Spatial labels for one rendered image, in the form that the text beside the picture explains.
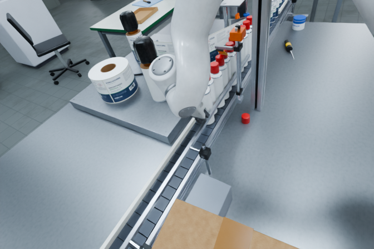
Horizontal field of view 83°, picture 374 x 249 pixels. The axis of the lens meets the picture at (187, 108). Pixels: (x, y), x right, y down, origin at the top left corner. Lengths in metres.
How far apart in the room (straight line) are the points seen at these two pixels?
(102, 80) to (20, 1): 3.49
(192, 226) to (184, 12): 0.39
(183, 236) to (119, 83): 0.79
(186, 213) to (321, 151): 0.58
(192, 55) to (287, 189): 0.51
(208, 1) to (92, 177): 0.76
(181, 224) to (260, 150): 0.49
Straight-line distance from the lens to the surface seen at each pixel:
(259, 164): 0.80
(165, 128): 0.88
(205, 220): 0.41
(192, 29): 0.46
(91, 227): 0.84
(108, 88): 1.07
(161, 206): 0.71
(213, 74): 0.81
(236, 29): 0.74
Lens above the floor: 1.51
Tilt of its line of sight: 42 degrees down
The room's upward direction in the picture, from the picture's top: 15 degrees counter-clockwise
